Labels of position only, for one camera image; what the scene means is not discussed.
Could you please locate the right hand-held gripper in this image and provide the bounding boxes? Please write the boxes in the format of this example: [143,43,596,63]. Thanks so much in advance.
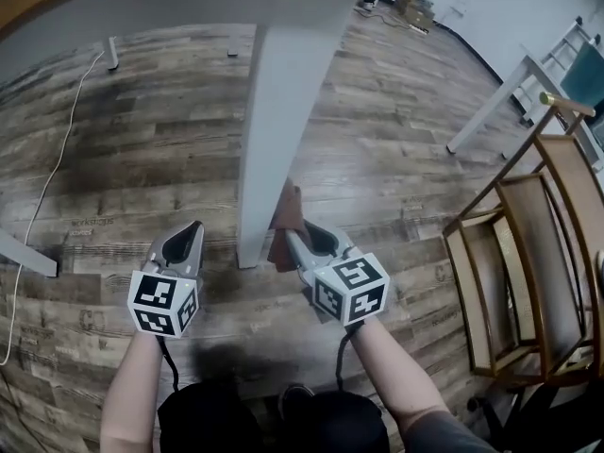
[282,218,392,328]

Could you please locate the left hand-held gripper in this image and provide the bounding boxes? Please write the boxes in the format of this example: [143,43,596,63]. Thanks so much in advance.
[126,220,207,340]

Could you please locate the brown cloth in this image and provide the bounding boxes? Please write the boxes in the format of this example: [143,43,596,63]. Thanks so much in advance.
[266,176,306,273]

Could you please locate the person's left forearm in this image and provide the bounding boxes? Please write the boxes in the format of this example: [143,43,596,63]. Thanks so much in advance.
[99,330,166,453]

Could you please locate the person's right forearm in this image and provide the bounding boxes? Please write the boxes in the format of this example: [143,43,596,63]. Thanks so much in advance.
[346,316,454,443]

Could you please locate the wooden table with white legs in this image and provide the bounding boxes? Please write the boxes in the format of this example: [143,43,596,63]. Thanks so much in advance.
[0,0,426,277]

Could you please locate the person's right shoe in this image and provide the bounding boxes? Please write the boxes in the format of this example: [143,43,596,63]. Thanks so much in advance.
[277,383,315,419]

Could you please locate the person's black trousers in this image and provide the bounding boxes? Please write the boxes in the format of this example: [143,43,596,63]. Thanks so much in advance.
[158,379,391,453]

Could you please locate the gold shelf cart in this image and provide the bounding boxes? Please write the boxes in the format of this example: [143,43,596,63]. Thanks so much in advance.
[442,91,604,389]

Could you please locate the white side table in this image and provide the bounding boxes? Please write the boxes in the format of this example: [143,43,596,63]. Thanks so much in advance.
[445,54,604,174]

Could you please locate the person's grey shirt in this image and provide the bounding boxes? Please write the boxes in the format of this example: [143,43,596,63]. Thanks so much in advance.
[403,411,501,453]

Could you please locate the cardboard box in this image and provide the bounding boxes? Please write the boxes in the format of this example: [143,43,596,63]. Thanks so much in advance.
[394,0,435,27]

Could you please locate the aluminium ladder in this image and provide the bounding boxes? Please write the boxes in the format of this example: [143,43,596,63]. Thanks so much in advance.
[540,15,600,73]

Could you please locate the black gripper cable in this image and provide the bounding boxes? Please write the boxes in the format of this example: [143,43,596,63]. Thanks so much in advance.
[158,337,183,394]
[333,326,360,391]

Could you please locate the long white cable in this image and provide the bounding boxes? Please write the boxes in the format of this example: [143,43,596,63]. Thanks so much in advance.
[0,49,106,366]

